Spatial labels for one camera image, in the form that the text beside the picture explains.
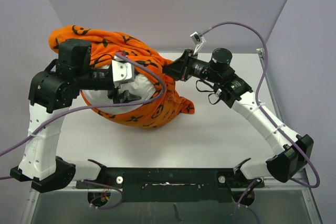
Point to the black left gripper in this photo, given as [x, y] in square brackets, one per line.
[117, 98]

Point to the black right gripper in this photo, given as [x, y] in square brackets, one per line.
[180, 69]

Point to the white pillow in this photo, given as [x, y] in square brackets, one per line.
[141, 86]

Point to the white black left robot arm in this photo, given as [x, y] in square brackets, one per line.
[51, 94]

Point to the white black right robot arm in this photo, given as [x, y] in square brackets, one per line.
[291, 151]

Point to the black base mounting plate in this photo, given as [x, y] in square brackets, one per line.
[175, 184]

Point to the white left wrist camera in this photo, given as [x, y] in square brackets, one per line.
[122, 72]

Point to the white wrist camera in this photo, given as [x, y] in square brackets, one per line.
[122, 72]
[198, 40]

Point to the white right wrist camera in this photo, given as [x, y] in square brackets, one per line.
[198, 40]

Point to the aluminium frame rail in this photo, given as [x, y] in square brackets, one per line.
[286, 202]

